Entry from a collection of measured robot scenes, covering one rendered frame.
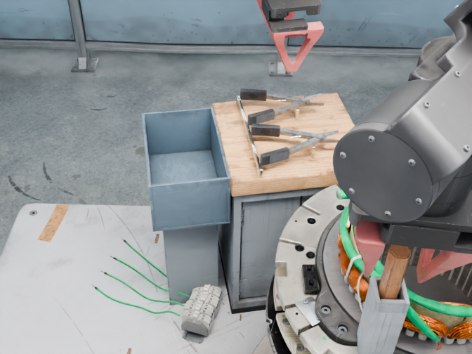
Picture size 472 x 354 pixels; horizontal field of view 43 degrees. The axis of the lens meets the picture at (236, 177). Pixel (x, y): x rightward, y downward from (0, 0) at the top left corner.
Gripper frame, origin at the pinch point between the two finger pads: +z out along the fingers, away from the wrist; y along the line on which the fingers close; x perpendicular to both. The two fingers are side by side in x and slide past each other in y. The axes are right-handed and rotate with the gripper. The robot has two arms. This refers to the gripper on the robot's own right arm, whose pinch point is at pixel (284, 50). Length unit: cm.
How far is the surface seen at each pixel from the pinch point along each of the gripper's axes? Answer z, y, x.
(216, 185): 10.3, 14.6, -12.2
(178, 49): 110, -189, -5
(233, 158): 9.6, 10.6, -9.2
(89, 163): 118, -121, -49
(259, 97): 8.0, -0.6, -3.4
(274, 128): 6.9, 8.4, -3.1
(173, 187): 9.7, 14.6, -17.9
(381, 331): 0.9, 45.0, -1.9
